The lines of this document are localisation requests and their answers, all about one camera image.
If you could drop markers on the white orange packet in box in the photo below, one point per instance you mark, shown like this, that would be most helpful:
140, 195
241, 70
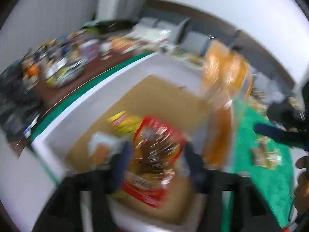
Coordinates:
102, 147

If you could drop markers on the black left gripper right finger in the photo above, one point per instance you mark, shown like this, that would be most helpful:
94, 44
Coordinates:
249, 211

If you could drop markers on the green patterned tablecloth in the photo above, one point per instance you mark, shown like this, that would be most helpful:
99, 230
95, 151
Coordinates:
265, 173

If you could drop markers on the white storage box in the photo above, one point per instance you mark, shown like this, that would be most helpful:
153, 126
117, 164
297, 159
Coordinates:
181, 210

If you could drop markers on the red snack packet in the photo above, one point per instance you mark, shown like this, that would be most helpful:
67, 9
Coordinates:
156, 148

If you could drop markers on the cluttered brown side table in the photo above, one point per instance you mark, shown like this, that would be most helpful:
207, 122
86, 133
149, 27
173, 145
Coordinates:
37, 82

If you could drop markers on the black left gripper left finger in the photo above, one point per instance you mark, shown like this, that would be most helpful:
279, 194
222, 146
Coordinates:
63, 211

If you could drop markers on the yellow-edged clear snack packet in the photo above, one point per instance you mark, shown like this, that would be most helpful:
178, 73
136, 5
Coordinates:
264, 157

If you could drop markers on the person's hand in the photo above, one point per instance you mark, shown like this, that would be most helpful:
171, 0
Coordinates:
301, 193

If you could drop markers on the orange sausage snack packet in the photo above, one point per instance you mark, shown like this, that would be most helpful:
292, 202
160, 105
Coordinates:
227, 82

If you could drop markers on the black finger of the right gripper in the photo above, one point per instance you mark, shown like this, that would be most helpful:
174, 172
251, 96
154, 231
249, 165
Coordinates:
293, 139

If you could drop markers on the yellow snack packet in box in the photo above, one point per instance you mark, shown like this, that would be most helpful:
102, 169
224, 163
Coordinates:
124, 124

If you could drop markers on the black and tan bag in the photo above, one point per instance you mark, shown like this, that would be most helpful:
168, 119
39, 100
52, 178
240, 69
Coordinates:
287, 114

